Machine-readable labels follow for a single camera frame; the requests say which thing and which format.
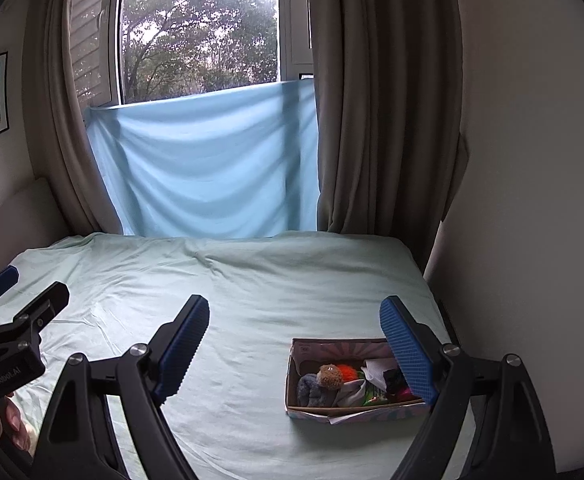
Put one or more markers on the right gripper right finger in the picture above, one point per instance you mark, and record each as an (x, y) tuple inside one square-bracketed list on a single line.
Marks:
[(416, 350)]

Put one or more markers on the magenta leather pouch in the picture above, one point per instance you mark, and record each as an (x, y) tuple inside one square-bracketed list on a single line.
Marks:
[(404, 394)]

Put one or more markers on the orange yarn ball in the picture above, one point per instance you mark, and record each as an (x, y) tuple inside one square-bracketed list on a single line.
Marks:
[(349, 373)]

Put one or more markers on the beige headboard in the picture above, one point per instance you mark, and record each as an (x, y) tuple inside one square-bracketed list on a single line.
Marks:
[(30, 219)]

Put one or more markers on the brown curtain right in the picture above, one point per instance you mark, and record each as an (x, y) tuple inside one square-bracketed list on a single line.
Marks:
[(388, 81)]

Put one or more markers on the light blue hanging sheet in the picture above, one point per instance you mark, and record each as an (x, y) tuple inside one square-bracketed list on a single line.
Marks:
[(237, 163)]

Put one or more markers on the grey fluffy plush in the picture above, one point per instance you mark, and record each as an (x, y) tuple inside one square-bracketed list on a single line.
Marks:
[(309, 394)]

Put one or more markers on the white dotted cloth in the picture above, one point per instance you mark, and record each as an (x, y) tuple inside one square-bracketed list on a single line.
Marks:
[(374, 370)]

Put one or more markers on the person's left hand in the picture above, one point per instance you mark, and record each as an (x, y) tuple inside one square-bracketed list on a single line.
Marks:
[(14, 427)]

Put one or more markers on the brown curtain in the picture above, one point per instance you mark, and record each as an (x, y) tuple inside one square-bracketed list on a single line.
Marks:
[(58, 147), (388, 81)]

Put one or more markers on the pink cardboard box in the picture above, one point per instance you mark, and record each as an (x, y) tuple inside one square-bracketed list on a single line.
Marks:
[(307, 356)]

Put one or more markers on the pale green bed sheet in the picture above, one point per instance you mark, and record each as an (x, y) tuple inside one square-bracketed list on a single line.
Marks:
[(228, 416)]

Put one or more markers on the green shiny wrapper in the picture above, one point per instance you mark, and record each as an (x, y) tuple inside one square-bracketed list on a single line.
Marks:
[(374, 396)]

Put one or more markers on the black fabric item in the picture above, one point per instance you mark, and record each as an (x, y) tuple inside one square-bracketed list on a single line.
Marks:
[(395, 383)]

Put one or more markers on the window with frame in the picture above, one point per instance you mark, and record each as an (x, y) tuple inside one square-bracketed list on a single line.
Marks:
[(128, 51)]

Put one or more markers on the brown curtain left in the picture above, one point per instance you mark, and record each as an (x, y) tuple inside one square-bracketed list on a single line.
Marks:
[(58, 147)]

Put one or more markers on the brown plush toy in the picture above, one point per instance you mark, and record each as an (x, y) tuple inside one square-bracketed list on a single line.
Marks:
[(330, 377)]

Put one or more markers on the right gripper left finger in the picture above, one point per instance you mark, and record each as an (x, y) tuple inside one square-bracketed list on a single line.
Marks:
[(173, 348)]

